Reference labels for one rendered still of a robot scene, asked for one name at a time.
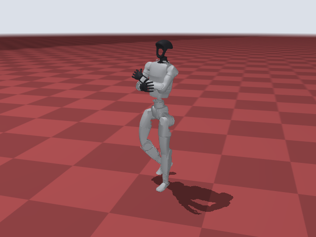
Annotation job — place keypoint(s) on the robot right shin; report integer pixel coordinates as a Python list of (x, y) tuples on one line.
[(153, 153)]

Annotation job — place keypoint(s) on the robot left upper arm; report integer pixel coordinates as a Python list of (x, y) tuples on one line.
[(172, 72)]

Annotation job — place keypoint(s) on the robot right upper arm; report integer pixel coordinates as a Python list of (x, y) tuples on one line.
[(147, 69)]

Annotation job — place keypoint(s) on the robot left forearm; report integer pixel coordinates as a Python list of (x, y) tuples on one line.
[(156, 84)]

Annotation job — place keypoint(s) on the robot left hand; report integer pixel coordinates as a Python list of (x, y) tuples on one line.
[(138, 75)]

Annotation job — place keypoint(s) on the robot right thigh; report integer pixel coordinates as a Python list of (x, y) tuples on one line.
[(144, 129)]

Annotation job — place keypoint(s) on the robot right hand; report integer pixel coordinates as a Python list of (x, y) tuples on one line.
[(144, 86)]

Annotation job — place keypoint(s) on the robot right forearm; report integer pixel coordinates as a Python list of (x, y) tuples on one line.
[(138, 85)]

